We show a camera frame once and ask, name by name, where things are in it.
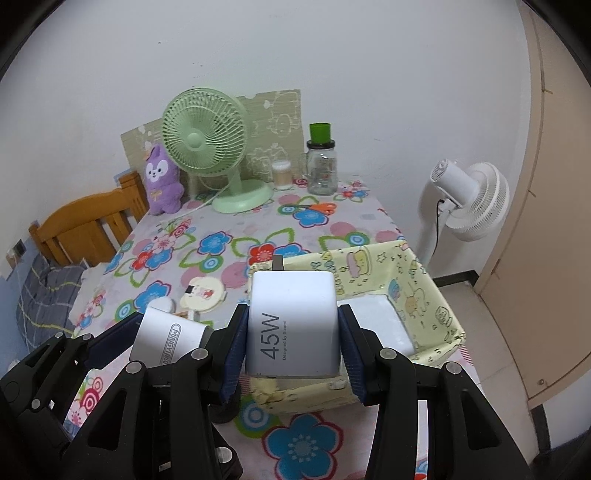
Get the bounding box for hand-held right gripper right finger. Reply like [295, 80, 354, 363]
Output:
[337, 305, 548, 480]

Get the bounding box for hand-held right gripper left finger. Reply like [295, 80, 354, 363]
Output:
[62, 302, 252, 480]

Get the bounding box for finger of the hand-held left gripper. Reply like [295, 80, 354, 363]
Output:
[210, 401, 245, 480]
[0, 314, 144, 446]

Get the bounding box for silver charger with grey label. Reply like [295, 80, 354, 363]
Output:
[128, 305, 214, 370]

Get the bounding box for white cube charger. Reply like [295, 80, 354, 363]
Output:
[244, 255, 343, 381]

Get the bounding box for round cream tin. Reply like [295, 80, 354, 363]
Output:
[179, 275, 227, 313]

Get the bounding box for yellow cartoon print storage box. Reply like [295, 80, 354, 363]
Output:
[247, 240, 466, 414]

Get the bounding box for grey plaid bedding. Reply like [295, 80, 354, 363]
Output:
[14, 251, 86, 342]

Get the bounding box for wooden chair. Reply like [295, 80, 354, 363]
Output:
[28, 171, 151, 268]

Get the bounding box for purple plush toy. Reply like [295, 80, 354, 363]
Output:
[143, 143, 185, 216]

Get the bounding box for clear cotton swab container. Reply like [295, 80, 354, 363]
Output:
[271, 159, 294, 191]

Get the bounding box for glass jar with black lid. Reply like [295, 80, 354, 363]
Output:
[298, 140, 342, 195]

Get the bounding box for white standing fan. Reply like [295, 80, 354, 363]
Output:
[413, 158, 510, 273]

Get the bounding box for green desk fan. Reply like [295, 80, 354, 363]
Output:
[161, 88, 274, 214]

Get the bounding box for beige wooden door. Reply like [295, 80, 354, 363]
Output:
[475, 0, 591, 411]

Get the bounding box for beige cartoon print board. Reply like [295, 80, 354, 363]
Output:
[121, 89, 303, 195]

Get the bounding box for white fan cable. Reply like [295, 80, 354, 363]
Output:
[178, 185, 232, 217]

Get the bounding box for orange handled scissors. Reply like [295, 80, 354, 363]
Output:
[281, 202, 337, 215]

